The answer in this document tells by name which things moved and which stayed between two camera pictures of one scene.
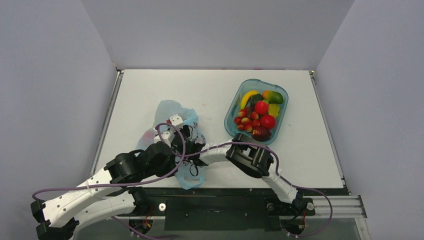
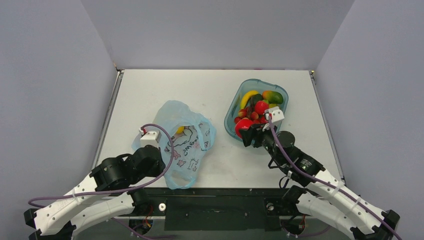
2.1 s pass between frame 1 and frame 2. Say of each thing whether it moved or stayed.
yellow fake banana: stayed
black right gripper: moved
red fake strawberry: stayed
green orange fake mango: stayed
